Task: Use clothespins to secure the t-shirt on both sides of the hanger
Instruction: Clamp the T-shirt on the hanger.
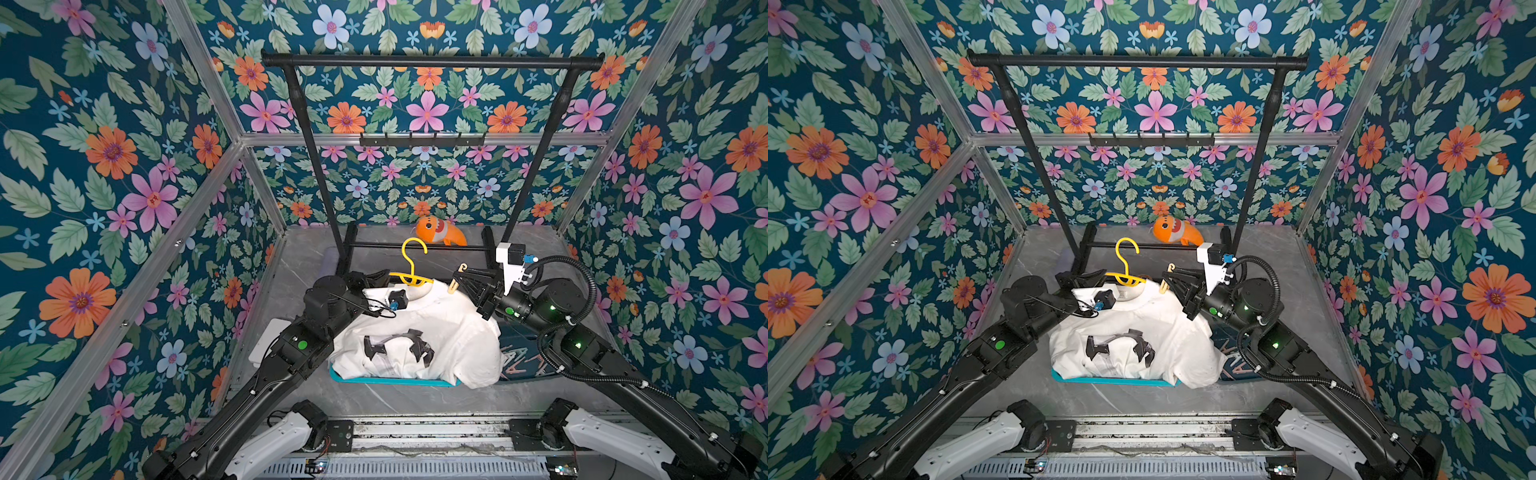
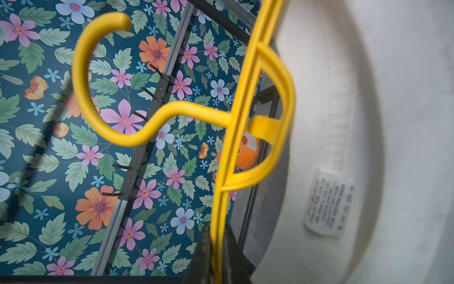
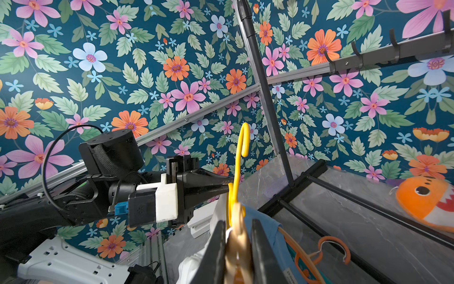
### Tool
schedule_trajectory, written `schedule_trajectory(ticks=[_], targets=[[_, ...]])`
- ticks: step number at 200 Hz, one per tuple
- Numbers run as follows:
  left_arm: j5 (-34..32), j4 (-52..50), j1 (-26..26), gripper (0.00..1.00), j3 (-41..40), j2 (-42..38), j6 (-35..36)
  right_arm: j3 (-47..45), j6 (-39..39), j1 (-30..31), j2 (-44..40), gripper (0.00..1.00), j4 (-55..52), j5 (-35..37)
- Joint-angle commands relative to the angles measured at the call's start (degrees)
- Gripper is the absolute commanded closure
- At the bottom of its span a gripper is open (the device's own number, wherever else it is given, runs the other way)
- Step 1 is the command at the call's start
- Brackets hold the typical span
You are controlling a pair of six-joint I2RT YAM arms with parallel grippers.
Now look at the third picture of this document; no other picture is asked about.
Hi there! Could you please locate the white t-shirt black print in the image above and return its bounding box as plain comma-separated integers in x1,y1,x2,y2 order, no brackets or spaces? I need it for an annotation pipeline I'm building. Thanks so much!
176,193,228,284

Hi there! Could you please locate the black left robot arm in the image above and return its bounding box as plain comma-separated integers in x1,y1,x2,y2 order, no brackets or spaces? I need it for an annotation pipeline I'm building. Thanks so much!
1,130,232,264

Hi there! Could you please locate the light blue garment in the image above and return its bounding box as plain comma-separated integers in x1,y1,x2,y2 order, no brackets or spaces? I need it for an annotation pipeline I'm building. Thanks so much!
244,205,294,270

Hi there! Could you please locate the black clothes rack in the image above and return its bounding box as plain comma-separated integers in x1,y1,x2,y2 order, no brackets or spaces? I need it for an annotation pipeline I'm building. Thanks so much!
235,0,454,284

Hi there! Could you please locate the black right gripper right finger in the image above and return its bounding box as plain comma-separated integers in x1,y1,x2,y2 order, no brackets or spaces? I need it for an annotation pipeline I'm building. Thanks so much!
251,219,287,284

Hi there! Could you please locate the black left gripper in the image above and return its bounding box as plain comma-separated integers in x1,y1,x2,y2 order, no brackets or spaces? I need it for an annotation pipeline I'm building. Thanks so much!
166,155,234,227

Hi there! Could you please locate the black wall hook rail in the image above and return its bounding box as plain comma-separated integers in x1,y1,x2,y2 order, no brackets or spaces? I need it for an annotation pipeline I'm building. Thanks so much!
326,10,454,75

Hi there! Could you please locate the orange plastic hanger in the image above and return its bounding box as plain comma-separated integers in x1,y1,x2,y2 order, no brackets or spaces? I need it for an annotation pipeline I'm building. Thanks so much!
278,227,352,284

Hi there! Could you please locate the beige wooden clothespin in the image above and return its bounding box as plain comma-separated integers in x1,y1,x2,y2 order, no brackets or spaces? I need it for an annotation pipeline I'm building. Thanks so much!
223,202,254,284

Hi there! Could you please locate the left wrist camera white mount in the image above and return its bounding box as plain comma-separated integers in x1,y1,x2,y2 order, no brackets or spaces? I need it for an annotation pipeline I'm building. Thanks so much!
128,173,179,227

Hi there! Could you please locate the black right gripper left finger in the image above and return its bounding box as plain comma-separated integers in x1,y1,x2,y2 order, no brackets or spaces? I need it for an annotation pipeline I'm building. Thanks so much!
190,221,227,284

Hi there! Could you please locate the orange fish plush toy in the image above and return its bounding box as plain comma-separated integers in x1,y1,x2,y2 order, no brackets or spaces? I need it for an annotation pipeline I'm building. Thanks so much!
396,176,454,233

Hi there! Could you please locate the yellow plastic hanger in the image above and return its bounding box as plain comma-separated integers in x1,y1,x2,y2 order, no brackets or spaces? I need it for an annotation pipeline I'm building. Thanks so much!
227,123,250,227

